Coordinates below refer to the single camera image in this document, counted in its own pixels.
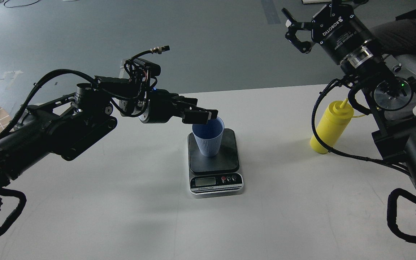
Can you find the seated person in dark clothes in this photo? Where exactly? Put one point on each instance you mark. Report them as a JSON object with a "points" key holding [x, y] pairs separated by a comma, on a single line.
{"points": [[410, 39]]}

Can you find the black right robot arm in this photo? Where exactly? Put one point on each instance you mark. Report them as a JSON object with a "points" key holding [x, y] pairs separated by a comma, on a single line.
{"points": [[373, 90]]}

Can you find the blue ribbed cup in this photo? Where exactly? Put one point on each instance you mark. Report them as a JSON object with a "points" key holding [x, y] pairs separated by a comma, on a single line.
{"points": [[209, 136]]}

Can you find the black digital kitchen scale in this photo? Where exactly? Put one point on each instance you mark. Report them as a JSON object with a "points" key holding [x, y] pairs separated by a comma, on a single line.
{"points": [[218, 175]]}

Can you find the grey office chair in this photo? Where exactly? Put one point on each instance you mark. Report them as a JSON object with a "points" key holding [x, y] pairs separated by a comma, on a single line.
{"points": [[404, 63]]}

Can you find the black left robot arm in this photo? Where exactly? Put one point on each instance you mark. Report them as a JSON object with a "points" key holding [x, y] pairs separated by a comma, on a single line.
{"points": [[69, 125]]}

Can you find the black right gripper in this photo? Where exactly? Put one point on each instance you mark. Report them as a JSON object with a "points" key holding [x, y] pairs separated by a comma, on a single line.
{"points": [[335, 28]]}

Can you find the grey floor socket plate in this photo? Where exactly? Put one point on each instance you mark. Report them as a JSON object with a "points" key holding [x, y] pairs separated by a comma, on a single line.
{"points": [[121, 70]]}

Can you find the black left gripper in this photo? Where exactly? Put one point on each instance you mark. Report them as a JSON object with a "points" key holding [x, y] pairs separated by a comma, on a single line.
{"points": [[163, 105]]}

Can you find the yellow squeeze bottle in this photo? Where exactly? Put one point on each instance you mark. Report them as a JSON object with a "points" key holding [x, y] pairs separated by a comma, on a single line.
{"points": [[334, 120]]}

